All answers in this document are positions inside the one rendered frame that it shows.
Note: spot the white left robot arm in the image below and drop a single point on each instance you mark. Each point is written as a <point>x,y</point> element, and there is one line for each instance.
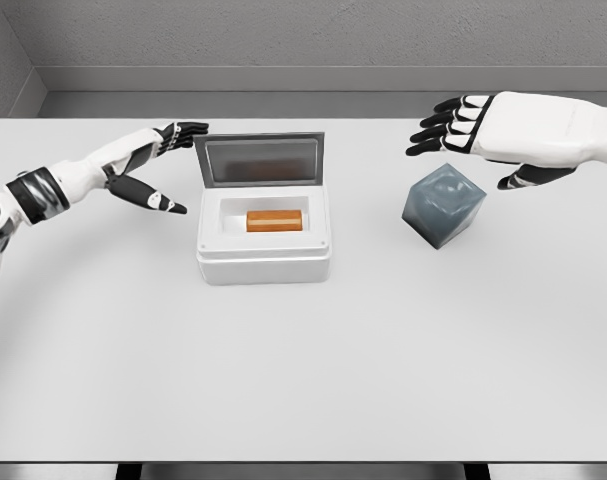
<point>28,195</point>

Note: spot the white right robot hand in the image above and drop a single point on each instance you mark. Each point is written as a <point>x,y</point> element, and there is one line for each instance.
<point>528,135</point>

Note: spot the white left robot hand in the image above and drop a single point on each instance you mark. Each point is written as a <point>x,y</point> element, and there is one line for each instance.
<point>133,150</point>

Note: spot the grey translucent cube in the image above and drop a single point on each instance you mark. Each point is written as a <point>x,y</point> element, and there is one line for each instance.
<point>443,205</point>

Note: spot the white box with hinged lid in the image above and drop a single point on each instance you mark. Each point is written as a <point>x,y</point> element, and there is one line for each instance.
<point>263,220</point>

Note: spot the orange rectangular block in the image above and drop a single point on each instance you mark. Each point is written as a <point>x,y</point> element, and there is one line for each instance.
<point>274,220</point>

